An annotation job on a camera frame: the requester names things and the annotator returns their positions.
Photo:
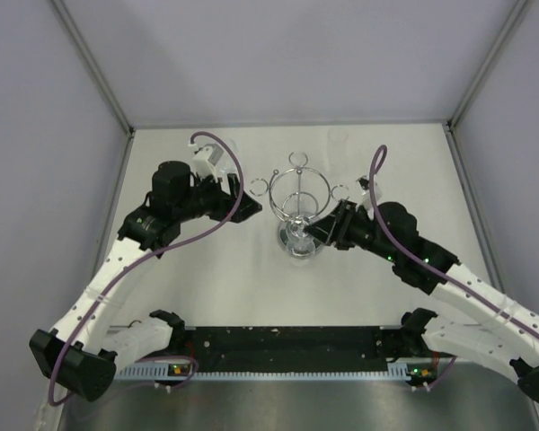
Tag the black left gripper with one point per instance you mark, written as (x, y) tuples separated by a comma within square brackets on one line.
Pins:
[(225, 201)]

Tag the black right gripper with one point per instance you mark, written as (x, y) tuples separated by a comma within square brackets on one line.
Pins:
[(322, 229)]

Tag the chrome wire wine glass rack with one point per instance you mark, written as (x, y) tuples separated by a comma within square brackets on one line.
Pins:
[(299, 190)]

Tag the clear removed champagne glass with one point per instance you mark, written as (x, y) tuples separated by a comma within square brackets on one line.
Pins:
[(336, 147)]

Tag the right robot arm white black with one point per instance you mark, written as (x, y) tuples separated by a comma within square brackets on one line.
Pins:
[(504, 336)]

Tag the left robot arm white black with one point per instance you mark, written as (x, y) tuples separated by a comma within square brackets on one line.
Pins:
[(186, 203)]

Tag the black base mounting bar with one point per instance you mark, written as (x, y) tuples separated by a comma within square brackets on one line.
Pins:
[(292, 349)]

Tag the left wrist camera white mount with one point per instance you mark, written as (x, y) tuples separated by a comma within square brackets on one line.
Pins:
[(205, 160)]

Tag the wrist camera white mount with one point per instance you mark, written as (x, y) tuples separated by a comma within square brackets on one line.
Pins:
[(368, 191), (205, 160)]

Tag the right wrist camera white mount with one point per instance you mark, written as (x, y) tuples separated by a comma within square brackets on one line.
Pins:
[(368, 191)]

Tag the white slotted cable duct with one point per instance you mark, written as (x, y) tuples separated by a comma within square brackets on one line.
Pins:
[(163, 372)]

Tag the left aluminium frame post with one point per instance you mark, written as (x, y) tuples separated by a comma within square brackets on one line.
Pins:
[(90, 63)]

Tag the aluminium frame post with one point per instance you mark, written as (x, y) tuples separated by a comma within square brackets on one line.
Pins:
[(90, 63), (515, 17)]

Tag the right aluminium frame post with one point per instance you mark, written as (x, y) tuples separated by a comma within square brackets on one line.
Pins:
[(515, 17)]

